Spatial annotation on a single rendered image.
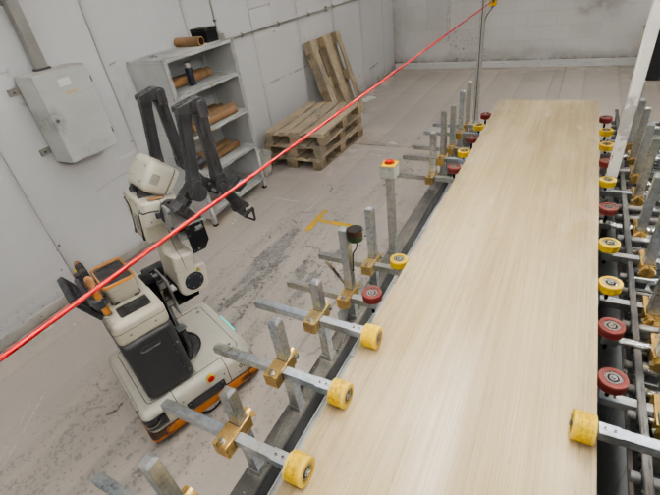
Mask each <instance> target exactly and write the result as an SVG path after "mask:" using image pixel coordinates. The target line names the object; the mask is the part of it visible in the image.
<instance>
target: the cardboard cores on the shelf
mask: <svg viewBox="0 0 660 495"><path fill-rule="evenodd" d="M192 71H193V74H194V77H195V80H196V81H198V80H201V79H203V78H206V77H208V76H211V75H212V70H211V68H210V67H208V66H206V67H204V68H202V67H201V68H198V69H195V70H192ZM172 80H173V83H174V86H175V89H176V88H178V87H181V86H183V85H186V84H189V81H188V78H187V74H186V73H184V74H181V75H179V76H176V77H173V78H172ZM207 108H208V112H209V116H208V119H209V124H210V126H211V125H213V124H215V123H217V122H219V121H221V120H223V119H225V118H227V117H229V116H231V115H233V114H235V113H237V112H238V108H237V106H236V105H235V104H234V103H233V102H229V103H227V104H225V105H224V104H223V103H219V104H217V105H216V104H215V103H213V104H211V105H208V106H207ZM192 131H193V133H196V132H197V129H196V126H195V123H194V120H193V117H192ZM215 144H216V148H217V151H218V155H219V158H221V157H223V156H224V155H226V154H227V153H229V152H230V151H232V150H233V149H235V148H237V147H238V146H240V142H239V141H238V140H237V139H235V140H233V141H232V142H230V143H229V140H228V139H227V138H226V137H225V138H223V139H222V140H220V141H218V142H216V143H215Z"/></svg>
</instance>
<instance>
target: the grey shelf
mask: <svg viewBox="0 0 660 495"><path fill-rule="evenodd" d="M230 42H231V43H230ZM231 46H232V48H231ZM203 51H204V52H203ZM232 51H233V52H232ZM151 55H154V56H158V57H157V58H149V56H150V57H151ZM204 55H205V56H204ZM233 55H234V56H233ZM199 57H200V58H199ZM205 59H206V60H205ZM234 59H235V61H234ZM185 62H190V63H191V66H192V69H193V70H195V69H198V68H201V67H202V68H204V67H206V66H208V67H210V68H211V70H212V75H211V76H208V77H206V78H203V79H201V80H198V81H196V85H192V86H190V84H186V85H183V86H181V87H178V88H176V89H175V86H174V83H173V80H172V78H173V77H176V76H179V75H181V74H184V73H185V72H186V71H185V66H184V63H185ZM126 63H127V66H128V69H129V71H130V74H131V77H132V80H133V82H134V85H135V88H136V90H137V93H139V92H141V91H142V90H144V89H146V88H147V87H149V86H152V85H155V86H159V87H162V88H163V89H164V90H165V94H166V97H167V100H168V106H169V109H170V112H171V115H172V118H173V120H174V123H175V126H176V129H177V130H178V127H177V122H176V119H175V116H174V112H172V110H171V106H173V105H175V104H176V103H178V102H180V101H181V100H183V99H185V98H186V97H189V96H191V95H194V96H198V97H201V98H203V99H205V101H206V104H207V106H208V105H211V104H212V103H215V104H216V105H217V104H219V103H223V104H224V105H225V104H227V103H229V102H233V103H234V104H235V105H236V106H237V108H238V112H237V113H235V114H233V115H231V116H229V117H227V118H225V119H223V120H221V121H219V122H217V123H215V124H213V125H211V126H210V127H211V131H212V133H213V137H214V141H215V143H216V142H218V141H220V140H222V139H223V138H227V139H228V140H229V143H230V142H232V141H233V140H235V139H237V140H238V141H239V142H240V146H238V147H237V148H235V149H233V150H232V151H230V152H229V153H227V154H226V155H224V156H223V157H221V158H220V162H221V165H222V168H223V170H224V173H225V176H226V178H227V180H228V181H230V180H231V179H232V178H233V177H234V176H235V175H237V176H240V177H241V178H242V179H243V180H244V179H245V178H246V177H248V176H249V175H250V174H252V173H253V172H255V171H256V170H257V169H259V168H260V167H262V166H261V162H260V157H259V153H258V148H257V144H256V140H255V135H254V131H253V127H252V122H251V118H250V114H249V110H248V102H247V98H246V94H245V89H244V85H243V81H242V76H241V72H240V68H239V63H238V59H237V54H236V50H235V46H234V41H233V38H224V39H219V40H216V41H212V42H209V43H204V45H203V46H194V47H174V48H170V49H167V50H164V51H160V52H157V53H153V54H150V55H147V56H143V57H140V58H136V59H134V60H131V61H127V62H126ZM201 64H202V65H201ZM235 64H236V65H235ZM236 68H237V69H236ZM238 76H239V77H238ZM167 80H168V81H167ZM212 89H213V90H212ZM241 89H242V90H241ZM214 91H215V92H214ZM213 93H214V94H213ZM215 95H216V96H215ZM210 96H211V97H210ZM216 99H217V100H216ZM152 109H153V114H154V119H155V124H156V129H157V133H158V138H159V142H160V147H161V151H162V155H163V158H164V162H165V163H166V164H168V165H169V166H171V167H173V168H175V169H177V170H178V171H179V176H178V178H177V181H176V183H175V186H174V187H173V191H174V194H175V196H177V195H178V192H179V191H180V189H181V188H182V187H183V185H184V183H185V170H183V169H181V168H180V167H178V166H177V165H176V163H175V160H174V156H173V151H172V148H171V146H170V143H169V140H168V139H167V136H166V133H165V131H164V128H163V126H162V123H161V120H160V118H159V115H158V113H157V110H156V108H155V106H154V104H153V102H152ZM223 125H224V126H223ZM225 132H226V133H225ZM193 137H194V144H195V150H196V153H199V152H201V151H202V150H203V149H202V146H201V143H200V139H199V136H198V133H197V132H196V133H194V134H193ZM256 156H257V157H256ZM257 160H258V161H257ZM234 165H235V166H234ZM258 165H259V166H258ZM234 169H235V170H234ZM231 171H232V172H231ZM236 172H237V173H236ZM260 173H261V174H260ZM261 181H262V182H263V186H262V187H263V188H266V187H267V186H266V183H265V179H264V175H263V170H262V171H261V172H259V173H258V174H257V175H255V176H254V177H253V178H251V179H250V180H248V181H247V185H246V186H245V187H244V188H243V189H242V190H241V191H240V192H235V191H234V192H235V193H236V194H237V195H238V196H239V197H241V196H242V195H243V194H245V193H246V192H247V191H249V190H250V189H251V188H253V187H254V186H255V185H257V184H258V183H259V182H261ZM221 195H222V193H221V192H219V194H217V193H214V192H209V191H207V198H206V199H205V200H204V201H202V202H197V201H194V200H191V202H192V204H191V205H190V208H191V209H193V210H194V211H196V212H199V211H200V210H201V209H203V208H204V207H206V206H207V205H208V204H210V203H211V202H213V201H214V200H215V199H217V198H218V197H220V196H221ZM229 204H230V203H229V202H228V201H227V200H226V199H225V198H223V199H222V200H221V201H219V202H218V203H217V204H215V205H214V206H213V207H211V208H210V209H208V210H207V211H206V212H204V213H203V214H202V216H203V217H205V218H207V219H211V220H212V219H213V220H212V223H213V226H214V227H217V226H218V225H219V224H218V222H217V218H216V215H217V214H218V213H219V212H221V211H222V210H223V209H224V208H225V207H226V206H228V205H229ZM210 217H211V218H210Z"/></svg>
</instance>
